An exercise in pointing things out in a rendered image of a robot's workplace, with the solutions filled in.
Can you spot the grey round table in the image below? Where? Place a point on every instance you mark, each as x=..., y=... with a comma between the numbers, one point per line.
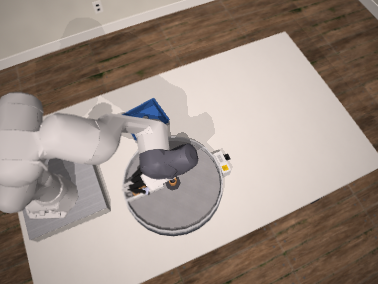
x=189, y=201

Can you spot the blue crate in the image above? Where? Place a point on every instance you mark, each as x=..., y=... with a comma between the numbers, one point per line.
x=151, y=109

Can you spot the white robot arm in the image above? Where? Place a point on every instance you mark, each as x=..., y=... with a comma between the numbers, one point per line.
x=76, y=139

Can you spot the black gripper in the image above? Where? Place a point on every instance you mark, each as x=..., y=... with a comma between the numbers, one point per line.
x=135, y=185

